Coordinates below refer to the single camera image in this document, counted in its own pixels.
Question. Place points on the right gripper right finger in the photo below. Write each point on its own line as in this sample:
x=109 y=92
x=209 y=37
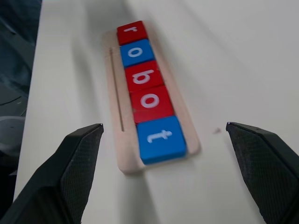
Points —
x=268 y=168

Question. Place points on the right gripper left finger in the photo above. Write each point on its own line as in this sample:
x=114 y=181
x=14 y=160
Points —
x=46 y=177

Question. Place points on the blue letter t block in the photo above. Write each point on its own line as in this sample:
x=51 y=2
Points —
x=168 y=149

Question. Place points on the red letter o block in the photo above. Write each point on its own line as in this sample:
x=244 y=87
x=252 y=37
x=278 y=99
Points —
x=161 y=112

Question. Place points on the red letter b block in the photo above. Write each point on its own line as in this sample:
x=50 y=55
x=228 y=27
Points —
x=151 y=86

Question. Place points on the wooden letter tray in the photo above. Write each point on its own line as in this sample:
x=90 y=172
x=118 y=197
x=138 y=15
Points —
x=127 y=161

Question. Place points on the blue letter o block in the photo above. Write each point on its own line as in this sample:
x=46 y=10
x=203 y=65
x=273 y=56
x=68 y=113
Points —
x=144 y=59

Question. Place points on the red letter r block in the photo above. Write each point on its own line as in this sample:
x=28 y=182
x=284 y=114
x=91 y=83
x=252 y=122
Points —
x=137 y=37

